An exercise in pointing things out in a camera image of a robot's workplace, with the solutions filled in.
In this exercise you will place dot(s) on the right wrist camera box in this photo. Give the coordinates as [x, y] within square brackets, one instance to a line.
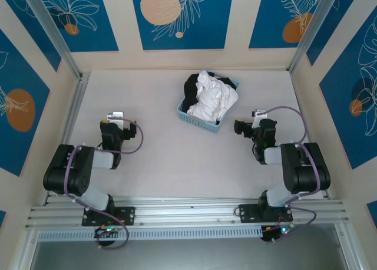
[259, 113]

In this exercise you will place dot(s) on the blue floral wall panel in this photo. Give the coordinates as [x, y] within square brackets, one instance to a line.
[206, 22]
[29, 75]
[35, 37]
[372, 212]
[338, 22]
[2, 220]
[338, 105]
[97, 31]
[265, 22]

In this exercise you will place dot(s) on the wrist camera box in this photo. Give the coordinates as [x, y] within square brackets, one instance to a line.
[115, 115]
[259, 113]

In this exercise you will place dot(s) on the small circuit board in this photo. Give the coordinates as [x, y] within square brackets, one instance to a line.
[282, 230]
[107, 230]

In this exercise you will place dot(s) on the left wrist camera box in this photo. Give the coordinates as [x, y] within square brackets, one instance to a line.
[115, 115]

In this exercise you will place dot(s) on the aluminium frame post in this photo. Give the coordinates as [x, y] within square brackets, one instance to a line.
[312, 25]
[53, 34]

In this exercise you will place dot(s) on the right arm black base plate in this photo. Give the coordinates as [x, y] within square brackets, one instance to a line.
[247, 214]

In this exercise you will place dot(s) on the aluminium mounting rail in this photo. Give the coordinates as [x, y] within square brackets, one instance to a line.
[191, 212]

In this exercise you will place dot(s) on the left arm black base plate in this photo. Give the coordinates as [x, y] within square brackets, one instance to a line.
[128, 215]

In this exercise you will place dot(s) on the light blue plastic basket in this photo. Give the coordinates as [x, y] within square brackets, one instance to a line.
[200, 124]

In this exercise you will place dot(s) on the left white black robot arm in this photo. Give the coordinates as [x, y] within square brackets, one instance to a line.
[67, 169]

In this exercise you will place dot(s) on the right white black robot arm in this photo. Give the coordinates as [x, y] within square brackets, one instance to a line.
[306, 169]

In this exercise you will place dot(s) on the white t-shirt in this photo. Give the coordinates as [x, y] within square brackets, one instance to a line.
[215, 99]

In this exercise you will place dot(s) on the black garment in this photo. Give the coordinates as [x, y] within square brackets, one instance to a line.
[191, 87]

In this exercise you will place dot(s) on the aluminium table side rail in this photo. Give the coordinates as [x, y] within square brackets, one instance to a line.
[75, 105]
[295, 88]

